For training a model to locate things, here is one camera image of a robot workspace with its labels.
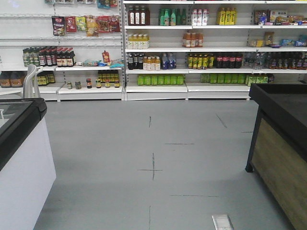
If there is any white store shelving unit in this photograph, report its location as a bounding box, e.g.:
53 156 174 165
0 0 307 102

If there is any white chair back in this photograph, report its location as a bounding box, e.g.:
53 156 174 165
22 64 43 99

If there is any black wooden produce stand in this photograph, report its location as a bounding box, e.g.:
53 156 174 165
245 83 307 230

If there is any white chest freezer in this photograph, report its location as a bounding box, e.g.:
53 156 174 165
0 98 56 230

